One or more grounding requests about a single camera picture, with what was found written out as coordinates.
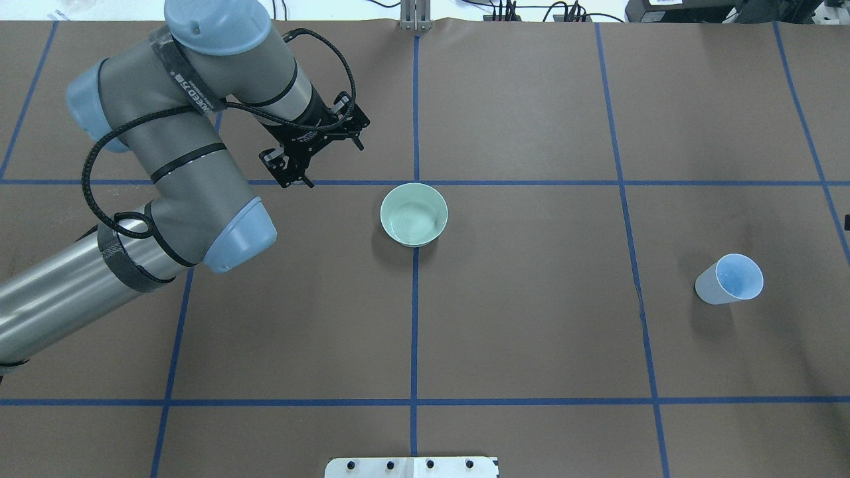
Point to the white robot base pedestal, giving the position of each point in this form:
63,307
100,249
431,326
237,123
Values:
434,466

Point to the light blue plastic cup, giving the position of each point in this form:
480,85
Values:
734,277

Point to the pale green bowl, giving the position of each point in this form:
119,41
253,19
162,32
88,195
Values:
414,214

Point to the brown paper table mat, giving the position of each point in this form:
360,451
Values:
592,173

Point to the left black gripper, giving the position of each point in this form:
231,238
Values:
307,137

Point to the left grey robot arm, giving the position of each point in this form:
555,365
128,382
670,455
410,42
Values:
165,190

